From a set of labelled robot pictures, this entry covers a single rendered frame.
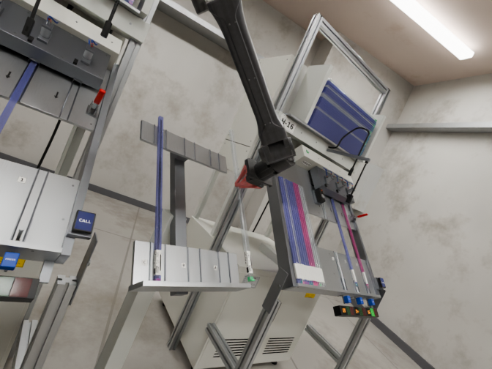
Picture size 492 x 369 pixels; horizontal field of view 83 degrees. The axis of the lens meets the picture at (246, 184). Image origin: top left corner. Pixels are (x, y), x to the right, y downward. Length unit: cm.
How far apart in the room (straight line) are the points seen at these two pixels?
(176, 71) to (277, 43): 143
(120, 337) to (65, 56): 87
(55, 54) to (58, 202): 44
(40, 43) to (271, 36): 354
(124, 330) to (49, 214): 46
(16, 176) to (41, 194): 6
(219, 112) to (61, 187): 325
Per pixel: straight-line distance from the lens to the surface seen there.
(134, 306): 101
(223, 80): 398
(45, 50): 103
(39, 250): 74
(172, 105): 386
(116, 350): 110
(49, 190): 81
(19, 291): 74
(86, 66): 104
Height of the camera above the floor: 106
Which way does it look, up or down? 3 degrees down
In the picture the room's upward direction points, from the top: 24 degrees clockwise
